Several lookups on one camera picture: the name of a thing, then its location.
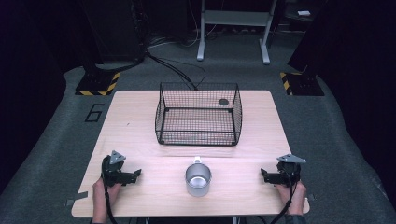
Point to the small white box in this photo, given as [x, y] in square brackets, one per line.
[304, 13]

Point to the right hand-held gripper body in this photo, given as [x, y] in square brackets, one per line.
[288, 171]

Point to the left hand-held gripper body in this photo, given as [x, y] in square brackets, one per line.
[112, 172]

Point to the grey tape strip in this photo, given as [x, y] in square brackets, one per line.
[77, 197]

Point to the black round disc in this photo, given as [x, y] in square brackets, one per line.
[223, 102]

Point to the small grey tape piece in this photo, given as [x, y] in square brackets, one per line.
[310, 197]

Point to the silver metal cup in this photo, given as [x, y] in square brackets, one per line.
[198, 183]

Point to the person's left hand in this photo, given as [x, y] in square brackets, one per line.
[101, 193]

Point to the black equipment stand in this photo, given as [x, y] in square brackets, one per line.
[112, 34]

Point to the white metal stand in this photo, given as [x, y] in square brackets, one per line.
[236, 18]

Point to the person's right hand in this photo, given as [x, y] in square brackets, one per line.
[294, 196]

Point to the striped black yellow base plate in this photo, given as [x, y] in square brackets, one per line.
[300, 85]
[102, 87]

